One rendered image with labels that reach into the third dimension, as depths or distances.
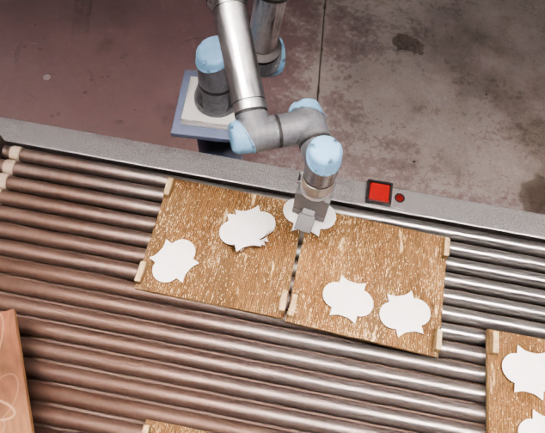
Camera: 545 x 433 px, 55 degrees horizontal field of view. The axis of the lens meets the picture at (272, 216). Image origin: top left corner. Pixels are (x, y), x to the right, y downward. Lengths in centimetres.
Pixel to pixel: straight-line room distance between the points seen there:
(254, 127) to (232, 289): 49
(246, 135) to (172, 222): 48
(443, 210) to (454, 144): 135
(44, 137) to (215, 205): 59
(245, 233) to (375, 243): 37
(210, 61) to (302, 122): 51
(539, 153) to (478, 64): 65
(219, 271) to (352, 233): 40
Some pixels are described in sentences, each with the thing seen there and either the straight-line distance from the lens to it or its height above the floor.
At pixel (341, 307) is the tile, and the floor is 95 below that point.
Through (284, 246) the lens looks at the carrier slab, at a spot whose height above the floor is 94.
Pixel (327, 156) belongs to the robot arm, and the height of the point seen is 139.
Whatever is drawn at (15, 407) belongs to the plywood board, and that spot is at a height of 104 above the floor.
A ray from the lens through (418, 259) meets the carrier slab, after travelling 154.
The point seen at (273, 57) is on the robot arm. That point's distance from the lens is 161.
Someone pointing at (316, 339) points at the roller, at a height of 92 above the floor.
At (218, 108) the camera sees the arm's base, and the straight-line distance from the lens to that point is 172.
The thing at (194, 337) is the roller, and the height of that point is 92.
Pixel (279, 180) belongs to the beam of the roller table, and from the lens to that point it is 160.
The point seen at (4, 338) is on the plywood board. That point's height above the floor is 104.
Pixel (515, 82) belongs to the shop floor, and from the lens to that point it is 340.
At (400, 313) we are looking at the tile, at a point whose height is 95.
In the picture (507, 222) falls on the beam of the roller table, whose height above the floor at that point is 91.
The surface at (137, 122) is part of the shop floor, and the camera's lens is 289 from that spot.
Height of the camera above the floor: 230
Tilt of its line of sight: 64 degrees down
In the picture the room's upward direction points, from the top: 6 degrees clockwise
